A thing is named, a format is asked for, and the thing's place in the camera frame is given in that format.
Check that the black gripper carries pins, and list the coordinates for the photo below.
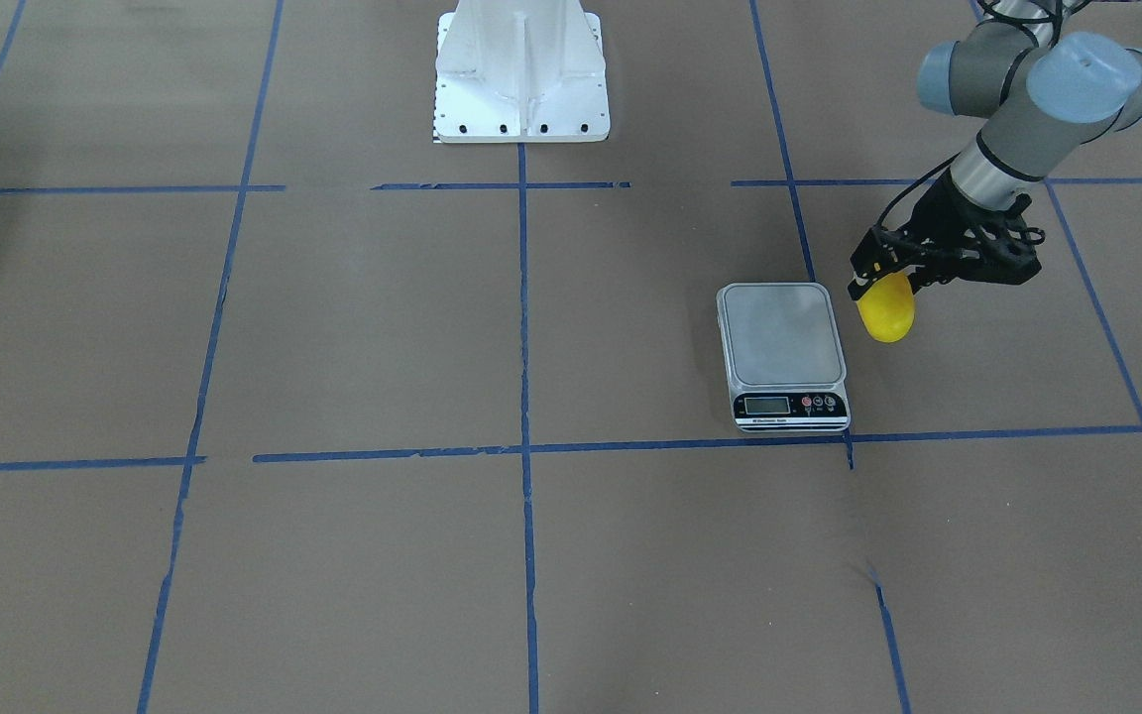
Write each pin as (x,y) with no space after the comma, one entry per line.
(940,212)

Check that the yellow mango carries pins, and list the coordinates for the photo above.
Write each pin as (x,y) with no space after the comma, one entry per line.
(887,308)

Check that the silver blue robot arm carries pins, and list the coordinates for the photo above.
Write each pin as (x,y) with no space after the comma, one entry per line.
(1041,93)

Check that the silver digital kitchen scale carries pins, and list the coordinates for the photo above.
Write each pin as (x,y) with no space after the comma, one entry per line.
(784,360)

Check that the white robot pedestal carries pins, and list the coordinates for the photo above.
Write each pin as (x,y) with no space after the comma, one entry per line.
(520,71)

